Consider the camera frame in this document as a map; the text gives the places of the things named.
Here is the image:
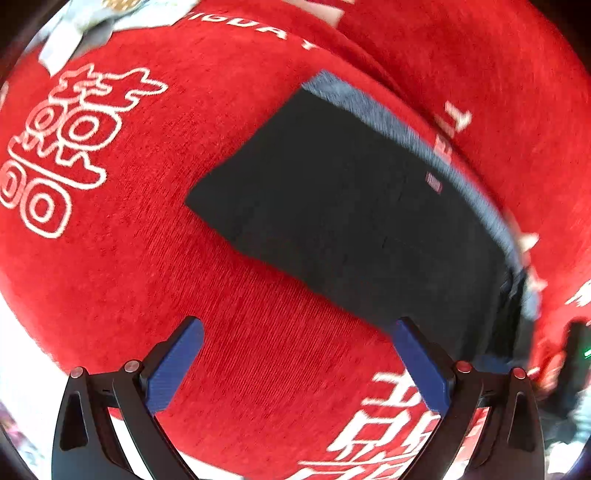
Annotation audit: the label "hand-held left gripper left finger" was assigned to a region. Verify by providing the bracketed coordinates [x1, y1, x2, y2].
[52, 316, 205, 480]

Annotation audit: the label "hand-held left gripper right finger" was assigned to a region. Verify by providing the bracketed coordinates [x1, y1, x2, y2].
[388, 316, 546, 480]

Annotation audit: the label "black pants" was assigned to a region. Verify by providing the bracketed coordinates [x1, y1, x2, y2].
[185, 88, 532, 365]

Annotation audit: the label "red printed blanket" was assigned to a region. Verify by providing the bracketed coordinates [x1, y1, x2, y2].
[0, 0, 591, 480]

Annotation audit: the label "red printed quilt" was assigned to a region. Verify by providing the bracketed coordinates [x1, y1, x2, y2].
[335, 0, 591, 308]

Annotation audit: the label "white crumpled cloth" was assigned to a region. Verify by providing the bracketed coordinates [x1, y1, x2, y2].
[37, 0, 197, 75]

